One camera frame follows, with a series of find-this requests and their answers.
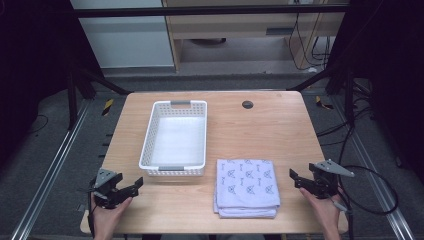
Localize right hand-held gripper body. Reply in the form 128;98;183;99
308;159;356;200

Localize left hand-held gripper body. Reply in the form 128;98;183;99
89;168;135;210

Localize person's left hand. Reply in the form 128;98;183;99
91;195;134;234

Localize person's right hand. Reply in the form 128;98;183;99
298;186;346;231

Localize folded lavender printed towel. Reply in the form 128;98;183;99
212;158;282;220

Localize white plastic basket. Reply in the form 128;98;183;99
138;99;208;177

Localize yellow black striped tape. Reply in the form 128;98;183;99
314;95;335;111
101;98;115;117

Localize black metal stand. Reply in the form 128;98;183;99
65;61;132;132
287;64;357;127

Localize black curtain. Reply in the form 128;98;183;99
0;0;104;169
328;0;424;186

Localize white cabinet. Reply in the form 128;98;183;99
69;0;176;70

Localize light wooden desk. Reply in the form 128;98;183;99
161;0;350;72

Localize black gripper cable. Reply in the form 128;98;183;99
86;188;97;238
333;165;400;240

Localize aluminium floor rail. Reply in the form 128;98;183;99
9;99;92;240
329;95;417;240

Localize black floor cables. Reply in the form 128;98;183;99
315;79;379;148

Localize thin black floor cable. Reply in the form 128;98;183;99
27;113;50;135

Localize black cables under desk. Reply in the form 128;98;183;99
287;13;335;72

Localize black horizontal frame bar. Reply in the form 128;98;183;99
70;4;352;19

